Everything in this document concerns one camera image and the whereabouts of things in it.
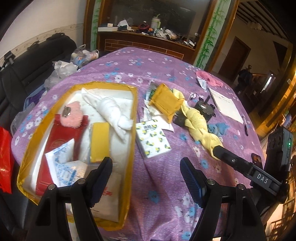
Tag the clear plastic bag with bottles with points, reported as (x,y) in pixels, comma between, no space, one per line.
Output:
(81,56)

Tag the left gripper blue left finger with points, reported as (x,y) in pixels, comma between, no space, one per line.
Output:
(98,179)

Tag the white paper sheet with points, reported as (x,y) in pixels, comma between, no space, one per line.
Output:
(226,106)

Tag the wooden cabinet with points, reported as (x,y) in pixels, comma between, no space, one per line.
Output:
(112,41)

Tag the pale yellow towel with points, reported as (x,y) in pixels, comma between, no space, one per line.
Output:
(197,126)

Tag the yellow-taped cardboard box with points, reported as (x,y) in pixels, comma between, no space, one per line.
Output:
(121,153)

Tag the lemon print tissue pack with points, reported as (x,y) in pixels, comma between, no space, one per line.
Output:
(151,139)

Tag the black motor device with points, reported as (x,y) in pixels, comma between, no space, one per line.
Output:
(206,110)

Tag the red plastic bag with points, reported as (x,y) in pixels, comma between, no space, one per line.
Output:
(6,161)

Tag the pink fluffy plush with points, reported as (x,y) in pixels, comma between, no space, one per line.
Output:
(72,115)

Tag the white book on cabinet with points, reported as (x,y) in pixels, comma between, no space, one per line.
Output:
(107,29)

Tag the pink cloth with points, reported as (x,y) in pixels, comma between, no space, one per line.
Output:
(210,79)

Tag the red packet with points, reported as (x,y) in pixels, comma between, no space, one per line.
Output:
(59,135)

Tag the black leather sofa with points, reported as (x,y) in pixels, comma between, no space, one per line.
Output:
(29,71)

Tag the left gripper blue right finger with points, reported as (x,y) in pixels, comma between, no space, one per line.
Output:
(194,180)

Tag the white cloth bundle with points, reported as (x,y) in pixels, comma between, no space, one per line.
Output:
(110,111)

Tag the mustard yellow pouch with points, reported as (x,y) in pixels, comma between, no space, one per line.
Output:
(167,101)

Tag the white pouch red characters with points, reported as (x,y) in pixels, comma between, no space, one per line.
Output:
(107,207)

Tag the crumpled white plastic bag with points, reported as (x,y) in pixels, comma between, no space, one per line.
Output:
(62,70)

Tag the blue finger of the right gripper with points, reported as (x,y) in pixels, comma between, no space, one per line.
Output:
(237,163)

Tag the purple floral tablecloth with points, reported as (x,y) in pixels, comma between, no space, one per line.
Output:
(146,111)

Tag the black pen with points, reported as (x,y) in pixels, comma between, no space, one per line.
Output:
(245,125)

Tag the white green-lid jug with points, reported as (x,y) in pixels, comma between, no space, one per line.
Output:
(155,22)

